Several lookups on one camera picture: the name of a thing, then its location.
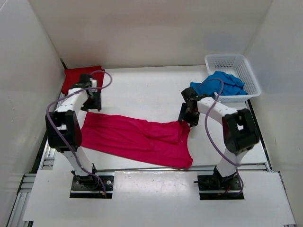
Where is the blue t-shirt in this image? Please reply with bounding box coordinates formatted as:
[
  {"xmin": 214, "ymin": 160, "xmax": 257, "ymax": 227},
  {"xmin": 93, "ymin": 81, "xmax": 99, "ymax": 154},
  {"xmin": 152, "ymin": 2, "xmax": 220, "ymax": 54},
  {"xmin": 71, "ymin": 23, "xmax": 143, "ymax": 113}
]
[{"xmin": 190, "ymin": 71, "xmax": 248, "ymax": 96}]

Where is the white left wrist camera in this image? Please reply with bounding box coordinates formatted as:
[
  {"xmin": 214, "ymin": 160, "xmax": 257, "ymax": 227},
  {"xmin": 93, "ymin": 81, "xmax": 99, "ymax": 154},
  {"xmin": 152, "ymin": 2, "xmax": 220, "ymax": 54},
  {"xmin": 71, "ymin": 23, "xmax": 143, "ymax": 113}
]
[{"xmin": 90, "ymin": 79, "xmax": 98, "ymax": 87}]

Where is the pink t-shirt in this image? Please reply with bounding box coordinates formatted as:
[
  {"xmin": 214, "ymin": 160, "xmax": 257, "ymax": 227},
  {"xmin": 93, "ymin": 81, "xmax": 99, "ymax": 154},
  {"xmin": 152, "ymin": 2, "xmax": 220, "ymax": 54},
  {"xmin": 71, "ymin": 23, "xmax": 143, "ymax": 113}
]
[{"xmin": 81, "ymin": 113, "xmax": 193, "ymax": 169}]

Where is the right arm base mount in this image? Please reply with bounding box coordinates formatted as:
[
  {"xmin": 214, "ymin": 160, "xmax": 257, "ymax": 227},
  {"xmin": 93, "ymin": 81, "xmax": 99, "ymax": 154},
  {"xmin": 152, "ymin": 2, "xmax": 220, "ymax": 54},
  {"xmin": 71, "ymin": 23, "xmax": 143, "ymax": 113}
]
[{"xmin": 193, "ymin": 174, "xmax": 244, "ymax": 201}]

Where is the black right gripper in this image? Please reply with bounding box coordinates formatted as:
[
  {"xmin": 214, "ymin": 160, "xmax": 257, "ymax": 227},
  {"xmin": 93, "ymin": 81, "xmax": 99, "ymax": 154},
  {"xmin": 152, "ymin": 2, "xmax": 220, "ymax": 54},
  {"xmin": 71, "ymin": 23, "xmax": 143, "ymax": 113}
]
[{"xmin": 178, "ymin": 103, "xmax": 200, "ymax": 128}]

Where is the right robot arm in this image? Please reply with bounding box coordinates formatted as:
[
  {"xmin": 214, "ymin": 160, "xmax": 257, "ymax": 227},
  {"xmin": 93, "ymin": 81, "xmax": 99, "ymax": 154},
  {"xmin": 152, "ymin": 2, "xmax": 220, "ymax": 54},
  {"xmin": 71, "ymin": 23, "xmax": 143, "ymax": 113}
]
[{"xmin": 178, "ymin": 87, "xmax": 259, "ymax": 189}]

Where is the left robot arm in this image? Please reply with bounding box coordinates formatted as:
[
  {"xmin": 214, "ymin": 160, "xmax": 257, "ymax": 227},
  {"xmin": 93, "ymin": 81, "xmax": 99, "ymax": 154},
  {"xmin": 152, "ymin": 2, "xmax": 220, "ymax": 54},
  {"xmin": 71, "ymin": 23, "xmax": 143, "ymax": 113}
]
[{"xmin": 45, "ymin": 74, "xmax": 101, "ymax": 190}]

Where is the white plastic laundry basket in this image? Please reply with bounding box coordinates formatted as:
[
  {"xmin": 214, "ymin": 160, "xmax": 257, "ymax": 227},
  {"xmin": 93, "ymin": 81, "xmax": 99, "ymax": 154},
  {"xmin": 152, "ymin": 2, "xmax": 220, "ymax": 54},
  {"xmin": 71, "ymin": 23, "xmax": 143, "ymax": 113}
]
[{"xmin": 205, "ymin": 53, "xmax": 261, "ymax": 103}]

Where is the aluminium rail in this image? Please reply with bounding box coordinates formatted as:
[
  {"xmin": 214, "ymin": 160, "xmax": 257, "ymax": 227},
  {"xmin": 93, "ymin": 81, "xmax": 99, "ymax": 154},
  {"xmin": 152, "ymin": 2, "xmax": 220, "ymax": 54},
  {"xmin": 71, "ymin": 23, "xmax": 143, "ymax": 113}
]
[
  {"xmin": 0, "ymin": 93, "xmax": 59, "ymax": 227},
  {"xmin": 39, "ymin": 157, "xmax": 268, "ymax": 172}
]

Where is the red t-shirt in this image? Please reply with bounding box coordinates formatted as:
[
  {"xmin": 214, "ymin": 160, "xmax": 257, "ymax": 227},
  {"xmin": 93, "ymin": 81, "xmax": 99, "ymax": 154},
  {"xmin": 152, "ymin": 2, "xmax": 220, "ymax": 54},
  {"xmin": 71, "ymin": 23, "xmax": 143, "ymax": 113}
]
[{"xmin": 61, "ymin": 66, "xmax": 105, "ymax": 95}]

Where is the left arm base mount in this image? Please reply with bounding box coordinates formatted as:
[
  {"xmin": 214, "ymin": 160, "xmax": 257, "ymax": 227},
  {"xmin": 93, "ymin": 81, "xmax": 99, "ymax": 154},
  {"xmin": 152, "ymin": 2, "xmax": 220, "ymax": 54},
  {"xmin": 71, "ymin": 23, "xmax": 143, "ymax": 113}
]
[{"xmin": 70, "ymin": 171, "xmax": 115, "ymax": 199}]

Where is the aluminium front rail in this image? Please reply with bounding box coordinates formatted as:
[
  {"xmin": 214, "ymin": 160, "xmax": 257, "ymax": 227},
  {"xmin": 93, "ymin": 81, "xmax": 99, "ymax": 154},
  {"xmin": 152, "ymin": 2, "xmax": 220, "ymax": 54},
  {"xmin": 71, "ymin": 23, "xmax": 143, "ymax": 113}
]
[{"xmin": 39, "ymin": 157, "xmax": 268, "ymax": 172}]

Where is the aluminium left side rail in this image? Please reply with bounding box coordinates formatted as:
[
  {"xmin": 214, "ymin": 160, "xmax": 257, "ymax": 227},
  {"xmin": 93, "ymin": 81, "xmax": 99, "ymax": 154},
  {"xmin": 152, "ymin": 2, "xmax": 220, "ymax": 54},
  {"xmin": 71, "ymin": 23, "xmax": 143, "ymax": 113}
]
[{"xmin": 0, "ymin": 93, "xmax": 59, "ymax": 227}]

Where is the white front cover board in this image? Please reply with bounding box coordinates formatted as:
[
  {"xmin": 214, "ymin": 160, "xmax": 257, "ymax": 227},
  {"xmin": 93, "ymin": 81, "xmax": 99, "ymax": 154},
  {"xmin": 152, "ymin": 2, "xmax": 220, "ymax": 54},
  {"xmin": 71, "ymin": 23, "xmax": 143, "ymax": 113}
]
[{"xmin": 24, "ymin": 170, "xmax": 295, "ymax": 227}]

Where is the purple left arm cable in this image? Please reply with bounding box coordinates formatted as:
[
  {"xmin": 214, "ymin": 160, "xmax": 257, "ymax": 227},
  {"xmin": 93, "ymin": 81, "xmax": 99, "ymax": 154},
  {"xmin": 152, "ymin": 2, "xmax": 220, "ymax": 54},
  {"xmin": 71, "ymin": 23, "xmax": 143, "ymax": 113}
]
[{"xmin": 45, "ymin": 70, "xmax": 113, "ymax": 197}]

